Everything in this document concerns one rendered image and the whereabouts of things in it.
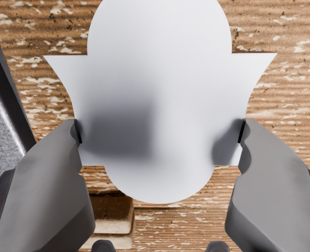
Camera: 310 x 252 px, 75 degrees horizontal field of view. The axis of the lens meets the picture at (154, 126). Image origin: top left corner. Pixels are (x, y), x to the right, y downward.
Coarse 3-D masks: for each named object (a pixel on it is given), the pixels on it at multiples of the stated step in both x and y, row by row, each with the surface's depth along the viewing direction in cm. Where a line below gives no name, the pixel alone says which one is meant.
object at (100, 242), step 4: (100, 240) 6; (104, 240) 6; (108, 240) 6; (220, 240) 6; (96, 244) 5; (100, 244) 5; (104, 244) 5; (108, 244) 5; (112, 244) 5; (208, 244) 5; (212, 244) 5; (216, 244) 5; (220, 244) 5; (224, 244) 5; (92, 248) 5; (96, 248) 5; (100, 248) 5; (104, 248) 5; (108, 248) 5; (112, 248) 5; (208, 248) 5; (212, 248) 5; (216, 248) 5; (220, 248) 5; (224, 248) 5; (228, 248) 5
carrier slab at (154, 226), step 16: (144, 208) 19; (160, 208) 19; (176, 208) 19; (192, 208) 19; (208, 208) 19; (224, 208) 19; (144, 224) 20; (160, 224) 20; (176, 224) 20; (192, 224) 20; (208, 224) 20; (224, 224) 20; (144, 240) 22; (160, 240) 22; (176, 240) 22; (192, 240) 22; (208, 240) 22; (224, 240) 21
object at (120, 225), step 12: (96, 204) 17; (108, 204) 17; (120, 204) 17; (132, 204) 18; (96, 216) 16; (108, 216) 16; (120, 216) 16; (96, 228) 16; (108, 228) 16; (120, 228) 16
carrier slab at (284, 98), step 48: (0, 0) 11; (48, 0) 11; (96, 0) 11; (240, 0) 11; (288, 0) 11; (48, 48) 12; (240, 48) 12; (288, 48) 12; (48, 96) 13; (288, 96) 13; (288, 144) 15; (96, 192) 18
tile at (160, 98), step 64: (128, 0) 10; (192, 0) 10; (64, 64) 11; (128, 64) 11; (192, 64) 11; (256, 64) 11; (128, 128) 13; (192, 128) 13; (128, 192) 15; (192, 192) 15
